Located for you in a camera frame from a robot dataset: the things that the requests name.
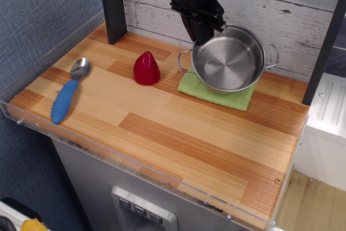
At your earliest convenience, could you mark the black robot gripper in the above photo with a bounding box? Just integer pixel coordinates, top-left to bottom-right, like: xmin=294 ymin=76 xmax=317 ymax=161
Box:
xmin=171 ymin=0 xmax=226 ymax=45

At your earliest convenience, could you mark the silver steel pan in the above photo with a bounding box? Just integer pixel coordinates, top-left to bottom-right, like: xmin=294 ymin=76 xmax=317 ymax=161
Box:
xmin=177 ymin=24 xmax=280 ymax=94

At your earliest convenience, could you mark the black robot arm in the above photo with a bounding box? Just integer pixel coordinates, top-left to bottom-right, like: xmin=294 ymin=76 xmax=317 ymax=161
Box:
xmin=170 ymin=0 xmax=226 ymax=45

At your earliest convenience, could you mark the green cloth rag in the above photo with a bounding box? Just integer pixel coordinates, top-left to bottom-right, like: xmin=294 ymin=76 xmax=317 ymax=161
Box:
xmin=177 ymin=71 xmax=257 ymax=111

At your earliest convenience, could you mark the red plastic cone toy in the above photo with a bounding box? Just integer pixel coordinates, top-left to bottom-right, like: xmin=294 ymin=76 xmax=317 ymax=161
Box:
xmin=134 ymin=51 xmax=161 ymax=85

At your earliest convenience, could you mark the white toy sink unit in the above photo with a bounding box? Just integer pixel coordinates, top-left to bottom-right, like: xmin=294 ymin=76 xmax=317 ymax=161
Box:
xmin=293 ymin=73 xmax=345 ymax=190

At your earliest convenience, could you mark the grey toy fridge cabinet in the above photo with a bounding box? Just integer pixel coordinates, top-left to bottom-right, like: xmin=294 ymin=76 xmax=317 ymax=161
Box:
xmin=50 ymin=136 xmax=244 ymax=231

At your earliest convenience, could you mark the silver dispenser button panel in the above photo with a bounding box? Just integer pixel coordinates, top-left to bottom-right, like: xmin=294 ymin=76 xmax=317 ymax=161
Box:
xmin=111 ymin=185 xmax=178 ymax=230

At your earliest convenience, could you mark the clear acrylic table guard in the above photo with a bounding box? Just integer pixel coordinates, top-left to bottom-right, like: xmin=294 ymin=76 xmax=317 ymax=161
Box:
xmin=1 ymin=9 xmax=307 ymax=230

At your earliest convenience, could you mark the black vertical post left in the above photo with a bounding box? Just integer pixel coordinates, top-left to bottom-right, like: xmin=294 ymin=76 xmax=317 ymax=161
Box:
xmin=102 ymin=0 xmax=127 ymax=44

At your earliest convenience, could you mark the black vertical post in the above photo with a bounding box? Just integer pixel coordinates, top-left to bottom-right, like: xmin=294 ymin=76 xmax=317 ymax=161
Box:
xmin=102 ymin=0 xmax=127 ymax=44
xmin=302 ymin=0 xmax=345 ymax=105

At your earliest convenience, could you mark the blue handled metal spoon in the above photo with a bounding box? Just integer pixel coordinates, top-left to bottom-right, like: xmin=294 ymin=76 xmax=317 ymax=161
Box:
xmin=50 ymin=57 xmax=91 ymax=124

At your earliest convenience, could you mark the black vertical post right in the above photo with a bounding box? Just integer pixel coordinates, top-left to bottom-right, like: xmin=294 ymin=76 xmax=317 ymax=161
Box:
xmin=302 ymin=0 xmax=345 ymax=105

